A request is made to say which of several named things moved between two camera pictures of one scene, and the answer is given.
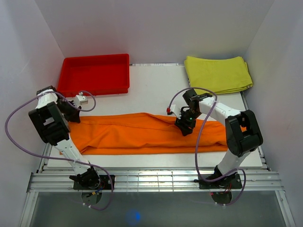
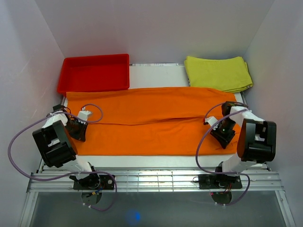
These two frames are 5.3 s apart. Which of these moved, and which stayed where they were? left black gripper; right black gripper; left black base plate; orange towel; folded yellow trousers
Moved: left black gripper; orange towel; right black gripper
Stayed: folded yellow trousers; left black base plate
